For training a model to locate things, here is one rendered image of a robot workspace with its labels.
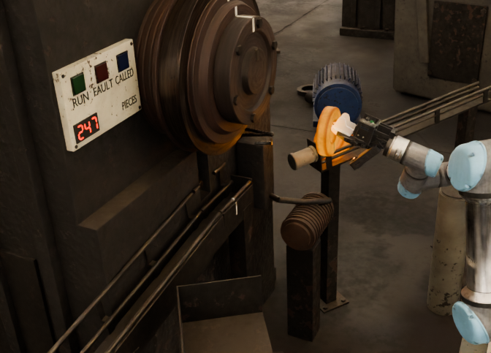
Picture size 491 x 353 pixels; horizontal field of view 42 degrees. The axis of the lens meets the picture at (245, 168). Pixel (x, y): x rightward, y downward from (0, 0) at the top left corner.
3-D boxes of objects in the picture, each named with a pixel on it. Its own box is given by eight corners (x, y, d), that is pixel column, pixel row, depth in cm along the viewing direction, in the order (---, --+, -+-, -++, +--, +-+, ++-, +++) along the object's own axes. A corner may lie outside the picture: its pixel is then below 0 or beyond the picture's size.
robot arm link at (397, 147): (402, 156, 195) (397, 167, 189) (389, 150, 196) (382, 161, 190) (412, 136, 191) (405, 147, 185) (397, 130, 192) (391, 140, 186)
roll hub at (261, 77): (216, 139, 161) (209, 31, 148) (263, 100, 183) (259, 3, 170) (236, 142, 159) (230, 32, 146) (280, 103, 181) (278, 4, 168)
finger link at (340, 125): (330, 109, 195) (358, 120, 193) (324, 125, 198) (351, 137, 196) (326, 112, 192) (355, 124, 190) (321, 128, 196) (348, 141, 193)
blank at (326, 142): (314, 120, 189) (325, 121, 188) (331, 97, 201) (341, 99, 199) (316, 164, 197) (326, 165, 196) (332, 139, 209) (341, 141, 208)
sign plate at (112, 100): (66, 150, 139) (51, 72, 131) (135, 108, 160) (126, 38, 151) (74, 152, 138) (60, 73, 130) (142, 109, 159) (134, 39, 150)
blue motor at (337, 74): (311, 136, 391) (312, 82, 375) (313, 101, 441) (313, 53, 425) (362, 136, 387) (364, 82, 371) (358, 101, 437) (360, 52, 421)
